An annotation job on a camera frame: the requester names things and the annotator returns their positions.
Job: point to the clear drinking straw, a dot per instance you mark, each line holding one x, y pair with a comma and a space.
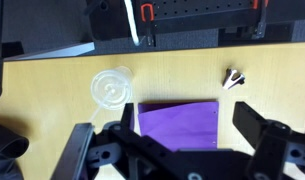
97, 111

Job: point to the black block device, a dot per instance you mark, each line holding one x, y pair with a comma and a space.
105, 20

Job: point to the black perforated board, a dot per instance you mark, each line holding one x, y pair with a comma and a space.
198, 10

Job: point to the purple cloth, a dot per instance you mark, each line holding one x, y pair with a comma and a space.
185, 126

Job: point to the clear plastic cup with lid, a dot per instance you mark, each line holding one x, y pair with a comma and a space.
112, 90

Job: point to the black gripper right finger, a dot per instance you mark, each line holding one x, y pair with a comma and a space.
248, 123

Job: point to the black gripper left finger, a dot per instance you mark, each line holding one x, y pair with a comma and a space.
80, 150

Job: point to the grey metal strip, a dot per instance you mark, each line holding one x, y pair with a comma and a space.
58, 51

